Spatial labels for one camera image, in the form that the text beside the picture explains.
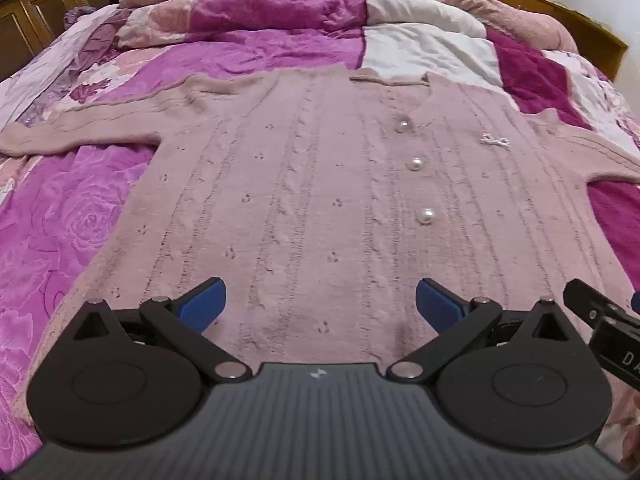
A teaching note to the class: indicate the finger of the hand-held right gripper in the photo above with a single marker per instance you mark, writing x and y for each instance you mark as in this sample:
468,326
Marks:
587,302

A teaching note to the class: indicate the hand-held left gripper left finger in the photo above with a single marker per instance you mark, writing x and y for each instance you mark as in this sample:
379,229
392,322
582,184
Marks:
204,305

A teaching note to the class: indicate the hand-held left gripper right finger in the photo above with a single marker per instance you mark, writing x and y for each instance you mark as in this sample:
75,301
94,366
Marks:
440,305

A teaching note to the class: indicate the pink knit cardigan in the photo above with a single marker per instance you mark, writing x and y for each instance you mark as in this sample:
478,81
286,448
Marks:
325,185

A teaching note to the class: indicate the purple and white patchwork quilt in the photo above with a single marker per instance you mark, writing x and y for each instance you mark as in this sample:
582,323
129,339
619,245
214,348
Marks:
75,220

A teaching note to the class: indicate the lilac floral pillow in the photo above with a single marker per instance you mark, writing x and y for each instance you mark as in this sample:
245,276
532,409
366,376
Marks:
55,60

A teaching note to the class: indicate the wooden headboard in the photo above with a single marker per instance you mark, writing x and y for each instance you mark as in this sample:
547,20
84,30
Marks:
575,15

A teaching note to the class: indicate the purple fluffy cloth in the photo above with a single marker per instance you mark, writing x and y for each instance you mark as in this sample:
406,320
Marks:
77,16

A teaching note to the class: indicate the wooden cabinet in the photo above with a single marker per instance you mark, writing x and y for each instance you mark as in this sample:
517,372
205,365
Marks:
30,15

